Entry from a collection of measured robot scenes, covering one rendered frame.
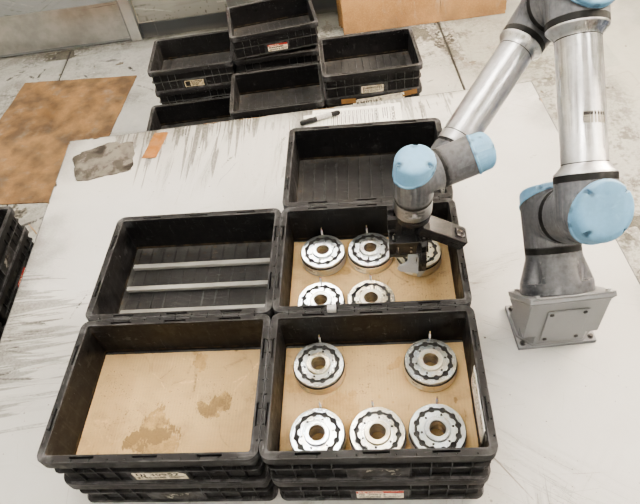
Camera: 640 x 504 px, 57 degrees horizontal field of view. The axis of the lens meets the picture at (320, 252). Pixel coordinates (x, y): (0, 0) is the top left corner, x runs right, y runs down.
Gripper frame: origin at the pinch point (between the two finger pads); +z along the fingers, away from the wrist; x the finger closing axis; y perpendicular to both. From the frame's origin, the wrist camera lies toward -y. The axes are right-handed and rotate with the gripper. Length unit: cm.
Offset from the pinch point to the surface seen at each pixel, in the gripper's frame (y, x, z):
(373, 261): 10.6, -0.9, -0.7
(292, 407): 27.9, 32.8, -1.9
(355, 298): 14.9, 9.3, -2.2
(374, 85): 7, -116, 47
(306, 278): 26.3, 1.0, 2.0
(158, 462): 49, 46, -13
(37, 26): 220, -260, 99
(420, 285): 0.5, 4.6, 1.7
